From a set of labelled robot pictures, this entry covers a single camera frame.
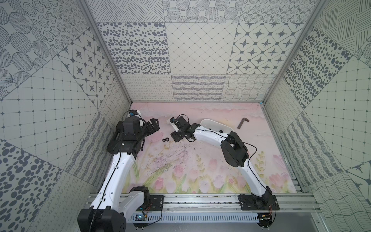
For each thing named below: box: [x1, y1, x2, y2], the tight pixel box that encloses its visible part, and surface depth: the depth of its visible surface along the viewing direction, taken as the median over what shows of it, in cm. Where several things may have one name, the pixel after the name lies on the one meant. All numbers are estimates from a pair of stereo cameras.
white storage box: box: [199, 118, 234, 134], surface depth 103 cm
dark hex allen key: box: [237, 117, 250, 130], surface depth 110 cm
